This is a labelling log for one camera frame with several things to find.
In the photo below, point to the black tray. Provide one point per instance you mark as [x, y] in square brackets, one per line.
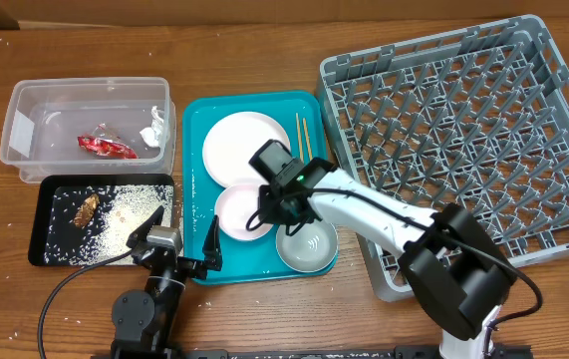
[126, 201]

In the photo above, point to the grey dishwasher rack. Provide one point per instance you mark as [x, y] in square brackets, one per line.
[477, 116]

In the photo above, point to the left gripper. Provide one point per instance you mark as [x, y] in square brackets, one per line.
[197, 268]

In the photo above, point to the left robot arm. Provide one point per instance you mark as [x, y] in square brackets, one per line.
[144, 318]

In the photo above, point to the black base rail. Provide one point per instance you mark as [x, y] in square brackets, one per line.
[400, 352]

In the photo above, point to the red snack wrapper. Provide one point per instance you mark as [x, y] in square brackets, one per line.
[103, 142]

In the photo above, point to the teal serving tray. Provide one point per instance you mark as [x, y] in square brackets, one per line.
[255, 260]

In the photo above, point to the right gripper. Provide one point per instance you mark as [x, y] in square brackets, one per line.
[267, 210]

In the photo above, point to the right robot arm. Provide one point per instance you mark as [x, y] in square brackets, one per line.
[455, 270]

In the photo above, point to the grey bowl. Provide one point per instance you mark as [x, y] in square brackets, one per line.
[312, 249]

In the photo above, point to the wooden chopstick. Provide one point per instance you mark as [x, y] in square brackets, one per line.
[307, 132]
[299, 134]

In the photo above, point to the clear plastic bin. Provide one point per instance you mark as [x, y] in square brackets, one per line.
[44, 118]

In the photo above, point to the white tissue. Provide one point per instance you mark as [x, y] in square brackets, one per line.
[153, 134]

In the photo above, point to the large white plate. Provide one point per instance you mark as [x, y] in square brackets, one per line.
[233, 141]

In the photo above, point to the brown food scrap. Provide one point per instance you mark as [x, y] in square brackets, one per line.
[86, 211]

